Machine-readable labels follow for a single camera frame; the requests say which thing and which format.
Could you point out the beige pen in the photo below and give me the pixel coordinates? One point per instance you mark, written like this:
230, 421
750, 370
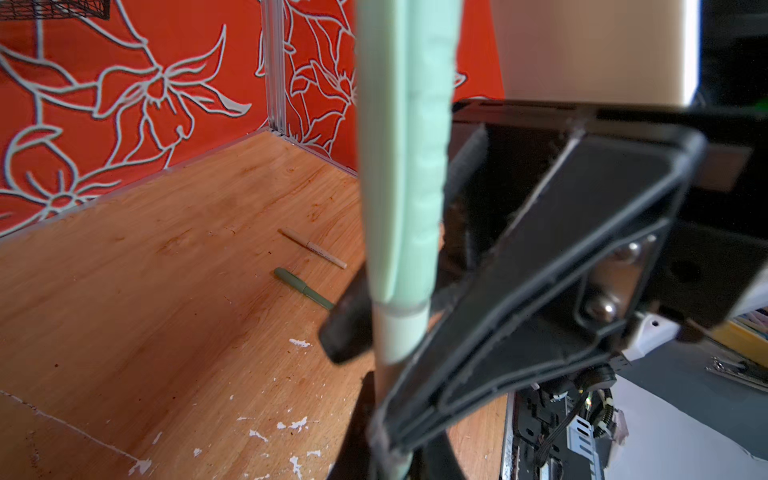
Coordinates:
313, 247

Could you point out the metal tool on floor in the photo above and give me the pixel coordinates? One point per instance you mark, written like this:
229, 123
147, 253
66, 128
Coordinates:
743, 372

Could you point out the olive green pen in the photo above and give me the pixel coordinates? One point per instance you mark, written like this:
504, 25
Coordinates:
397, 332

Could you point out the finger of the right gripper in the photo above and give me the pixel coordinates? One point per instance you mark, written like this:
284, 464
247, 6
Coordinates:
517, 319
403, 202

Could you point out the black wire mesh basket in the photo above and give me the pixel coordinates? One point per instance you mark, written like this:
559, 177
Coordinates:
18, 10

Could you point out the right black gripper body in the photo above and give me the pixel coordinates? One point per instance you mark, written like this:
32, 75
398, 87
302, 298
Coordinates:
714, 263

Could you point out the green pen cap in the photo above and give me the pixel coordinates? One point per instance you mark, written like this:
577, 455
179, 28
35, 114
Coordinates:
405, 66

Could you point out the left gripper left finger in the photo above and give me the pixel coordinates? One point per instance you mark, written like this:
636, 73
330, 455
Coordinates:
354, 460

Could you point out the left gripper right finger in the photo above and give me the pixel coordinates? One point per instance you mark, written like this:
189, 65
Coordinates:
436, 460

